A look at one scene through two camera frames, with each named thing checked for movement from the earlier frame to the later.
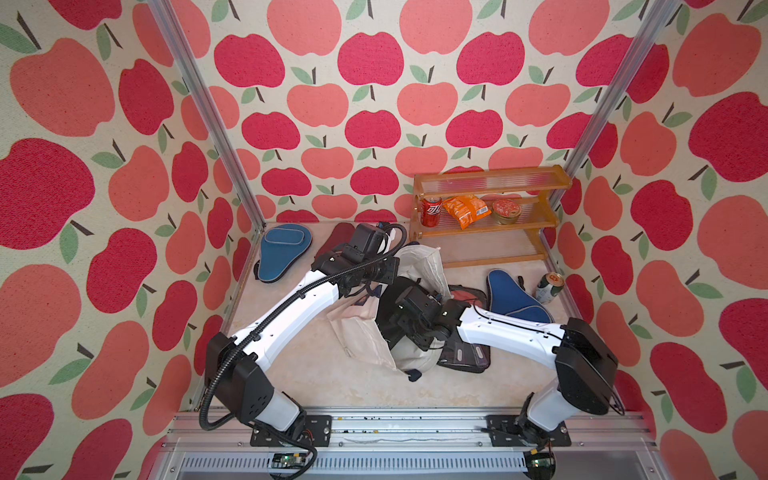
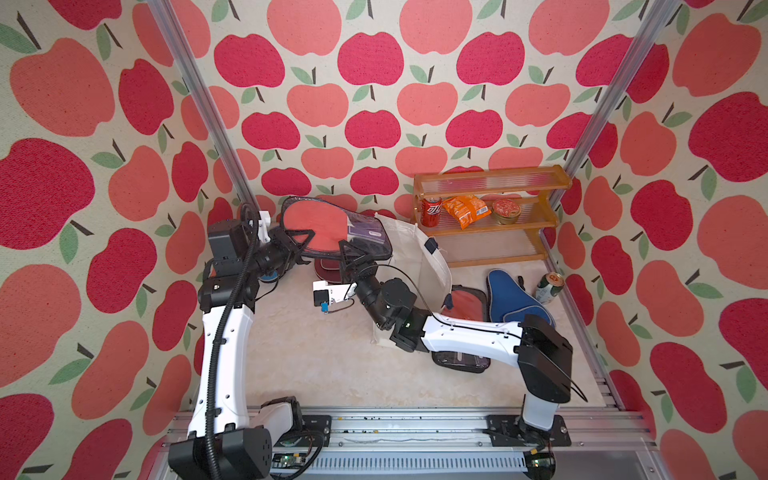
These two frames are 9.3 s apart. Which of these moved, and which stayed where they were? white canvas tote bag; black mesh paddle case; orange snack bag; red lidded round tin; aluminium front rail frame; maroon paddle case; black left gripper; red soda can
Moved: white canvas tote bag; black left gripper; maroon paddle case
Stayed: black mesh paddle case; red soda can; aluminium front rail frame; orange snack bag; red lidded round tin
